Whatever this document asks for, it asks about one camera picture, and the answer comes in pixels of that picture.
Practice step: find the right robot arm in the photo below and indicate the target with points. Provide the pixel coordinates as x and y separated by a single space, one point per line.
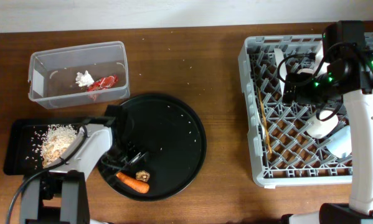
344 74

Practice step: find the grey dishwasher rack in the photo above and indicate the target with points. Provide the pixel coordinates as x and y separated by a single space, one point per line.
297 158

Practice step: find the orange carrot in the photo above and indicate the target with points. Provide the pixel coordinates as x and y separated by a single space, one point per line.
137 185

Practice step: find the small white cup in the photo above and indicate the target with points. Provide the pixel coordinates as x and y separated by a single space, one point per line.
318 129

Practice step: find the clear plastic waste bin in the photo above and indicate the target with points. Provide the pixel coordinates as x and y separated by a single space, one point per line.
52 74

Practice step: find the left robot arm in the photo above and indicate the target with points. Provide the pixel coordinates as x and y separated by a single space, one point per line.
58 193

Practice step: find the white saucer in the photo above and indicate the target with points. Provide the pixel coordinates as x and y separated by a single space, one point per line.
279 57

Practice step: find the white tissue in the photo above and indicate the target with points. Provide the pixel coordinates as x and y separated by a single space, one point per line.
84 79

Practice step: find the light blue plastic cup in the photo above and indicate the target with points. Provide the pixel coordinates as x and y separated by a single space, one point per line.
339 143

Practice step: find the wooden chopstick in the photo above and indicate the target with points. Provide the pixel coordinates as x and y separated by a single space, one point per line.
265 121

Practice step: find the red snack wrapper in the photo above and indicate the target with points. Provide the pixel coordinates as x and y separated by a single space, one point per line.
103 83

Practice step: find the black rectangular tray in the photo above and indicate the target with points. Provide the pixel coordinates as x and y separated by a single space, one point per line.
23 155

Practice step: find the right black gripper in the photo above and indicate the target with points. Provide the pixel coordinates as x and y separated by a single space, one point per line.
301 94

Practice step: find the peanut shells and rice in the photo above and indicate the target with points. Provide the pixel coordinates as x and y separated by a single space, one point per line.
48 144

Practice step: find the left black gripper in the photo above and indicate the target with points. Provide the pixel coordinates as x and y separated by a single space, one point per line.
111 167

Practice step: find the round black serving tray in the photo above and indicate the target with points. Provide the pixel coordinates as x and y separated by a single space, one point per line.
175 138

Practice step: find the white plastic fork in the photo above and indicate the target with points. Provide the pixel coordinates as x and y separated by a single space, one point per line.
264 129

